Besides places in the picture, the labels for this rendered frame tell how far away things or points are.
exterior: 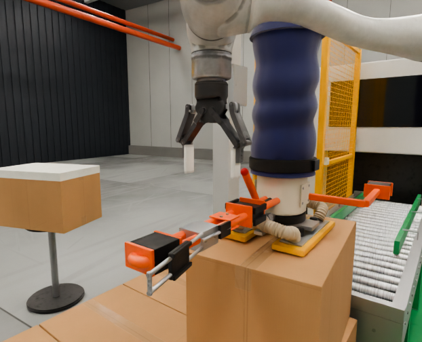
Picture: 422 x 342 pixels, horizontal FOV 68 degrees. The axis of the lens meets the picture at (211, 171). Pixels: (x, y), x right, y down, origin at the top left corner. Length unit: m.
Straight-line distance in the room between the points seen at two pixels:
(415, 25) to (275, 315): 0.74
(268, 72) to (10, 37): 11.58
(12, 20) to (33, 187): 10.44
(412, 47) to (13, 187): 2.30
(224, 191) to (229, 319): 1.65
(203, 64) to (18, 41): 11.82
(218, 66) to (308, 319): 0.63
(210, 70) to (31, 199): 1.89
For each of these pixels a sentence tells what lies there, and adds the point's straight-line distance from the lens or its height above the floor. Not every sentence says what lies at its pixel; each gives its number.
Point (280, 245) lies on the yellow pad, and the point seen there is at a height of 0.97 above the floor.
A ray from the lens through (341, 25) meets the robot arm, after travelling 0.70.
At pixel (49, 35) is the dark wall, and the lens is 13.07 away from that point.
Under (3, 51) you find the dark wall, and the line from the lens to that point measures 12.13.
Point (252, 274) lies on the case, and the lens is 0.89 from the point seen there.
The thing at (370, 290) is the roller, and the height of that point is 0.54.
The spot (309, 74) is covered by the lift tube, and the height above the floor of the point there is 1.47.
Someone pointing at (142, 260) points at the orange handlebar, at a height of 1.08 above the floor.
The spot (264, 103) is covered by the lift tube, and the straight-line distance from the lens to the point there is 1.02.
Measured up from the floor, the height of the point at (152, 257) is 1.09.
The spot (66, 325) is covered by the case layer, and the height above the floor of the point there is 0.54.
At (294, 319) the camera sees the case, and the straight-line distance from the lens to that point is 0.90.
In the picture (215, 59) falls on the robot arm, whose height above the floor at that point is 1.46.
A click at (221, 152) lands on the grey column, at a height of 1.11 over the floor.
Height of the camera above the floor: 1.32
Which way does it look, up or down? 8 degrees down
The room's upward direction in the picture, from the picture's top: straight up
